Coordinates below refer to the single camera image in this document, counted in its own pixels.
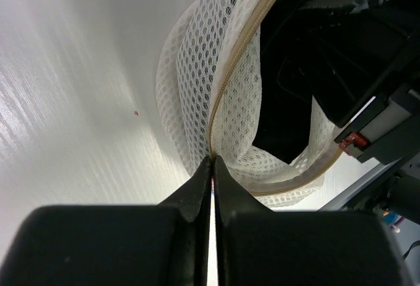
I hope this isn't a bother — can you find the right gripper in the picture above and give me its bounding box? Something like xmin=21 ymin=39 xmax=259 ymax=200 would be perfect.
xmin=288 ymin=0 xmax=419 ymax=165

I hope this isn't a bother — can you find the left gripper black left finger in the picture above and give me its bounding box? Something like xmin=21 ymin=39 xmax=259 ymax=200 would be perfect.
xmin=1 ymin=157 xmax=211 ymax=285

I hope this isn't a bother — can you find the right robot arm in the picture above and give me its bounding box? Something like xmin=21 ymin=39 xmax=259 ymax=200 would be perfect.
xmin=285 ymin=0 xmax=419 ymax=222

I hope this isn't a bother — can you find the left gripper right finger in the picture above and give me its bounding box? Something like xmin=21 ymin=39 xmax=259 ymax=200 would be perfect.
xmin=213 ymin=157 xmax=409 ymax=285

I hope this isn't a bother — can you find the beige mesh laundry bag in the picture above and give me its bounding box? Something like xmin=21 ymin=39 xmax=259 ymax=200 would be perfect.
xmin=156 ymin=0 xmax=341 ymax=207

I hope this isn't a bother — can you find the black lace bra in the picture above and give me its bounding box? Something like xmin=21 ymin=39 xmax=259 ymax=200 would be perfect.
xmin=253 ymin=0 xmax=312 ymax=164

